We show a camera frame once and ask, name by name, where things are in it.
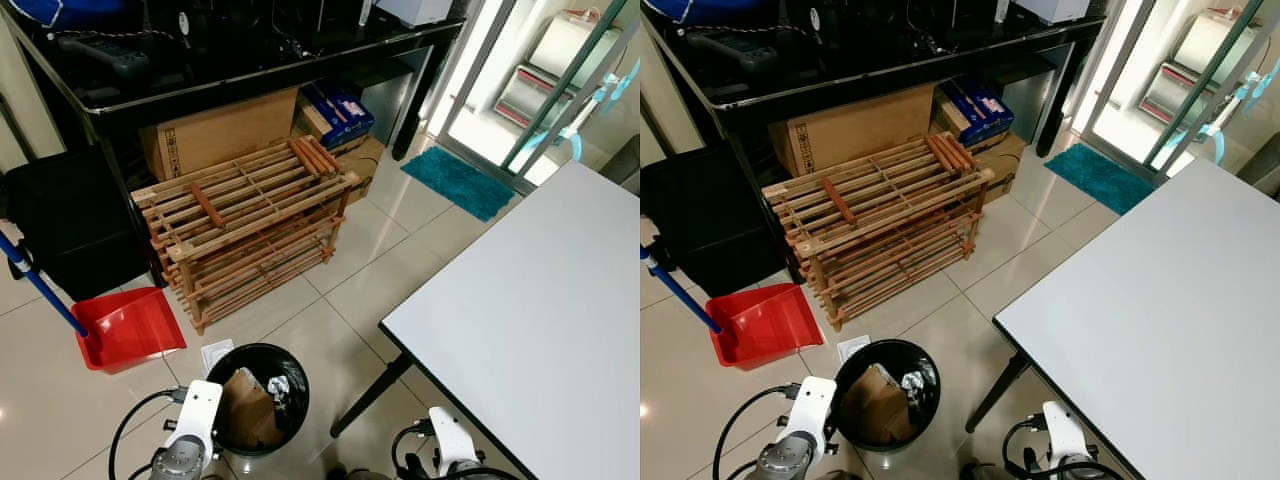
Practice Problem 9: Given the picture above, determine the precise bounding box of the teal floor mat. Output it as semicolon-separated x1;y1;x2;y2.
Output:
400;146;519;223
1043;142;1158;216

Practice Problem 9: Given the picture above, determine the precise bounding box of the white box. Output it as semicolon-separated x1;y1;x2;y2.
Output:
374;0;457;29
1014;0;1092;24

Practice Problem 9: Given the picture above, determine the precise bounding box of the white table with black legs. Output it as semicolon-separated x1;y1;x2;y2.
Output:
965;157;1280;480
330;160;641;480

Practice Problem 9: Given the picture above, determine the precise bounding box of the blue fabric bag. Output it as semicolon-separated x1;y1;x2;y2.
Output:
8;0;143;30
644;0;779;25

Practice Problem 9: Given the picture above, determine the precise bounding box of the black fabric bag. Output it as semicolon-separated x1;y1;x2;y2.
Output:
640;145;793;298
3;150;153;301

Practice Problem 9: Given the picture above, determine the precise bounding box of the red plastic dustpan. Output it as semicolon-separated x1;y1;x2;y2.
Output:
705;283;826;371
70;287;188;374

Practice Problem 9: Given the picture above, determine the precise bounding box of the large brown cardboard box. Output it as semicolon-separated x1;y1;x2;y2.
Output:
768;83;938;179
140;87;301;182

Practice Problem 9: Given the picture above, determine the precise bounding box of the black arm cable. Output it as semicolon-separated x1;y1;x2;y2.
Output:
108;387;191;480
712;382;804;480
1002;414;1129;480
391;420;523;480

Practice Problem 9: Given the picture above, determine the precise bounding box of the black power strip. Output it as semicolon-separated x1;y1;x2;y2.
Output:
53;34;153;79
684;29;793;75

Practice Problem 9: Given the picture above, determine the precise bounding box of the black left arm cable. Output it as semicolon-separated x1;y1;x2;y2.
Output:
712;382;804;480
108;387;191;480

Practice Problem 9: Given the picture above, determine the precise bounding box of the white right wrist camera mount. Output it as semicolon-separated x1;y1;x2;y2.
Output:
1041;401;1092;473
428;405;482;477

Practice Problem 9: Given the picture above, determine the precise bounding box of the brown cardboard piece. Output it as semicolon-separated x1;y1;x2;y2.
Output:
840;364;917;447
217;367;287;449

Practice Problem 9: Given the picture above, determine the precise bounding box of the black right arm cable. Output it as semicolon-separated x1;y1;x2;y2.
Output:
1002;414;1129;480
391;420;523;480

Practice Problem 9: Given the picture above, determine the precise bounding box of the green sliding door frame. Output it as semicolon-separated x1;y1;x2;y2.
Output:
500;0;641;173
1143;0;1280;171

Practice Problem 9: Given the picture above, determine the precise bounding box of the blue dustpan handle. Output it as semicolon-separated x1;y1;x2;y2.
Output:
640;245;723;334
0;230;89;338

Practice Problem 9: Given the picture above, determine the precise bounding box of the white washing appliance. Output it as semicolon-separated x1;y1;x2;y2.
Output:
1139;10;1263;129
494;14;603;132

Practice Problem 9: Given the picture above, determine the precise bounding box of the wooden slatted shoe rack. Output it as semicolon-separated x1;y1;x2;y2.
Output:
132;135;361;336
762;132;997;332

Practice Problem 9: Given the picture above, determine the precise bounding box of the blue printed box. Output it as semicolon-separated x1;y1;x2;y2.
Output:
936;80;1015;149
299;84;377;150

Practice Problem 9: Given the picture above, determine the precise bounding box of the small brown cardboard box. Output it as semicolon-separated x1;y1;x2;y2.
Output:
292;105;387;207
930;102;1027;204

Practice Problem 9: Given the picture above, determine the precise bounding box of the black glossy desk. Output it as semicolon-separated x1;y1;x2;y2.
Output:
640;0;1109;286
0;0;468;291

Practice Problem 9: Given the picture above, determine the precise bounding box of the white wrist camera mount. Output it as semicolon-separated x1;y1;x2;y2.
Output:
171;380;224;457
796;376;838;453
1041;401;1092;473
428;405;482;477

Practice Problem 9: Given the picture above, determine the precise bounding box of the black round rubbish bin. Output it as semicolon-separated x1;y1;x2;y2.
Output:
205;343;311;458
832;339;942;453

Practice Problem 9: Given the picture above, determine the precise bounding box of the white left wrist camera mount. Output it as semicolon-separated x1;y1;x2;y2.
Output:
796;376;838;453
171;380;224;457

